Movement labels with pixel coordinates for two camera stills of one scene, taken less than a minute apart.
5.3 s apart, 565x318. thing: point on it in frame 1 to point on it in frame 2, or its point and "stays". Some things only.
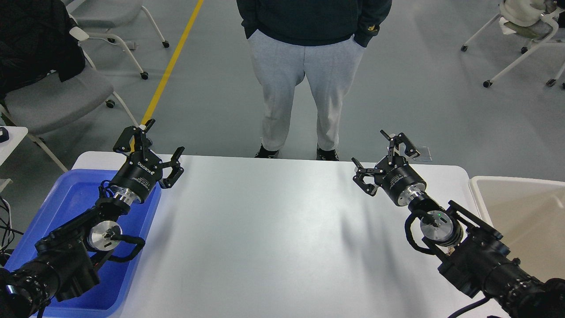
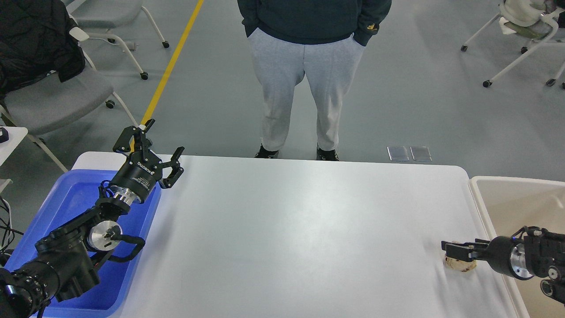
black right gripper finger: [371, 188] to [465, 254]
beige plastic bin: [529, 214] stays
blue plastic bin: [76, 191] stays
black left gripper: [138, 177] stays
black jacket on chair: [35, 40] stays
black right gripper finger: [409, 148] to [459, 248]
